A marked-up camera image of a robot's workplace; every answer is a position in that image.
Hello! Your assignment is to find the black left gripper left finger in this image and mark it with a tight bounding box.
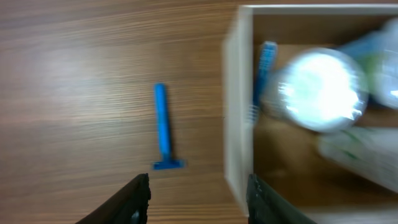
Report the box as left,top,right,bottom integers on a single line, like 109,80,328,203
76,173,151,224

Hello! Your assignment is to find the white tube with gold cap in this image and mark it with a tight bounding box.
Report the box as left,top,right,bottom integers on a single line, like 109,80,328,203
318,127,397,192

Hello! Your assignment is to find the blue razor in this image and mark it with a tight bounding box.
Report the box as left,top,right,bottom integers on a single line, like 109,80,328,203
153,83,185,170

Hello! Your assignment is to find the blue toothbrush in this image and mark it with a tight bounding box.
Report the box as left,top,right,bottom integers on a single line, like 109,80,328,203
249,41,278,125

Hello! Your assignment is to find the white cardboard box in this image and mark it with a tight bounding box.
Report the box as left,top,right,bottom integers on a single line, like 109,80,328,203
223,4,397,223

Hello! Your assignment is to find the white round jar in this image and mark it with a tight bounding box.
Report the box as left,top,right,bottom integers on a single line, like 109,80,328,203
261,47,369,133

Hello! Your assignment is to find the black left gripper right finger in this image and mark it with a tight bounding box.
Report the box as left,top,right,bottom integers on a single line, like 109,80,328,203
246,174,316,224

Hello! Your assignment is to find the blue spray bottle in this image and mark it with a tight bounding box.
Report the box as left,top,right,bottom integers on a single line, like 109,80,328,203
336,18,397,110

